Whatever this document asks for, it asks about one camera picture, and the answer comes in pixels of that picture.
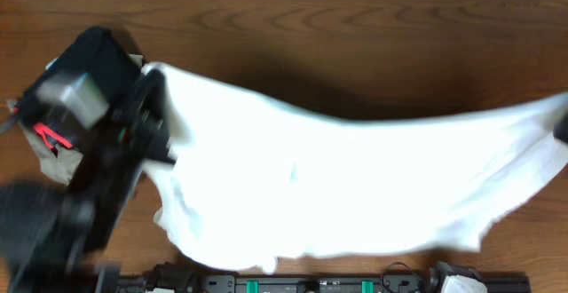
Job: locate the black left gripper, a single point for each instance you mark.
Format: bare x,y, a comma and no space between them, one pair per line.
145,118

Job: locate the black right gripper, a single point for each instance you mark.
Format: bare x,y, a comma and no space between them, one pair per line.
562,127

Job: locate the white printed t-shirt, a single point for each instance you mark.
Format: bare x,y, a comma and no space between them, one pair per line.
257,179

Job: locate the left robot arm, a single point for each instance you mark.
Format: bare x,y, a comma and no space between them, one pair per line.
46,231

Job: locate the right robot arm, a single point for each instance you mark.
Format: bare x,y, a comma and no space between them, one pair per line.
445,278

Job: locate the khaki folded garment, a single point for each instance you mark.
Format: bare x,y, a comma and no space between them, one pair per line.
58,164

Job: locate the black folded garment red trim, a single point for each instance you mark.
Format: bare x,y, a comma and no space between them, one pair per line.
97,55

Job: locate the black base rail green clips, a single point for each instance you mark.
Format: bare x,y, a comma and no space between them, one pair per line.
397,278

